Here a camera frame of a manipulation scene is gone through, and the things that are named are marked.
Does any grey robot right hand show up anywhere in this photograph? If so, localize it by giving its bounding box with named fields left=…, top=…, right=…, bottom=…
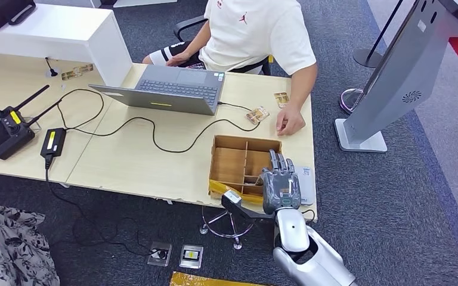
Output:
left=259, top=149, right=302, bottom=216

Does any person's left hand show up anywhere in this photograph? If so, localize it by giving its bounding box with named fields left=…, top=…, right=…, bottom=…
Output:
left=276, top=103, right=307, bottom=137

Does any person's right hand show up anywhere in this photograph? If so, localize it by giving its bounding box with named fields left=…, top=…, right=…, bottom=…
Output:
left=165, top=52, right=192, bottom=67

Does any gold patterned ID card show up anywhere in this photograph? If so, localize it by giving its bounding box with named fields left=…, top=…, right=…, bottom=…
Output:
left=246, top=105, right=271, bottom=126

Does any wooden divided organizer box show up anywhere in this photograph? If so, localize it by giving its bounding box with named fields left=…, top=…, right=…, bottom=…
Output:
left=208, top=135, right=283, bottom=205

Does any grey white card reader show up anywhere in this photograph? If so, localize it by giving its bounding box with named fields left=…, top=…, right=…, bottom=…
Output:
left=294, top=166, right=317, bottom=207

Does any person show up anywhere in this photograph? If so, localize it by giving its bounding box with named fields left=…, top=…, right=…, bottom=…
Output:
left=142, top=0, right=318, bottom=137

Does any grey laptop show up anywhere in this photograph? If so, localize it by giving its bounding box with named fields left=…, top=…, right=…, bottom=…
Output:
left=88, top=64, right=226, bottom=116

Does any black office chair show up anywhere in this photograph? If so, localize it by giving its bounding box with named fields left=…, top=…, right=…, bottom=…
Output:
left=172, top=15, right=273, bottom=76

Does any chrome round stanchion base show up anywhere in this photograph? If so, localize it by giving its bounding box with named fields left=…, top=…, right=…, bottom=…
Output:
left=339, top=87, right=366, bottom=115

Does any chrome stool base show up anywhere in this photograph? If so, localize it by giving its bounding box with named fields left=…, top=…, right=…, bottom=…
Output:
left=199, top=206, right=261, bottom=250

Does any silver floor socket yellow label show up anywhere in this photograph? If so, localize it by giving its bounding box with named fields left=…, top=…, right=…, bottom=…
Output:
left=178, top=244, right=205, bottom=270

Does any gold foil sheet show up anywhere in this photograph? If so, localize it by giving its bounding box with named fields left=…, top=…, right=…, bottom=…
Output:
left=169, top=271, right=271, bottom=286

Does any white desk riser shelf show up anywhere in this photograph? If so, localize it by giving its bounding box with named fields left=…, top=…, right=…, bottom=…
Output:
left=0, top=2, right=134, bottom=88

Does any grey kiosk stand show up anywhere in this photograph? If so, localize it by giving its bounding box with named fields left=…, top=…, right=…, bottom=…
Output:
left=334, top=0, right=458, bottom=153

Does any black stub antenna on base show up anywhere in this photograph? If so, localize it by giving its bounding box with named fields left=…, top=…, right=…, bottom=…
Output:
left=44, top=57, right=61, bottom=78

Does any silver floor socket with plug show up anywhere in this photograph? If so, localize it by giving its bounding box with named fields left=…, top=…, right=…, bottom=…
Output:
left=147, top=241, right=174, bottom=267

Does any black power adapter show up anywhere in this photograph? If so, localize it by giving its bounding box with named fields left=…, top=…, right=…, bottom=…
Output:
left=40, top=127, right=67, bottom=170

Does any clear plastic stand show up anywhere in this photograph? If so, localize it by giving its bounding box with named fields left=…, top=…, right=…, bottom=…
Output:
left=25, top=116, right=42, bottom=132

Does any black controller with antennas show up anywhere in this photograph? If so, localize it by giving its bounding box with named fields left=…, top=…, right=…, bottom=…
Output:
left=0, top=84, right=62, bottom=161

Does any black white floral cloth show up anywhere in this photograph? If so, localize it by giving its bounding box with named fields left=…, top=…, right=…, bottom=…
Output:
left=0, top=203, right=61, bottom=286

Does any black laptop power cable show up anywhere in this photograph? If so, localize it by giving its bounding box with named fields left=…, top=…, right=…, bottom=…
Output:
left=55, top=88, right=261, bottom=154

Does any black stanchion post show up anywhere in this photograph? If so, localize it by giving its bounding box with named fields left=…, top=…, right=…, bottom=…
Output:
left=352, top=0, right=404, bottom=69

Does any black mains cable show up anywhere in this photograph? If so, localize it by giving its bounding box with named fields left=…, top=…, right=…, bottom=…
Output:
left=44, top=167, right=163, bottom=257

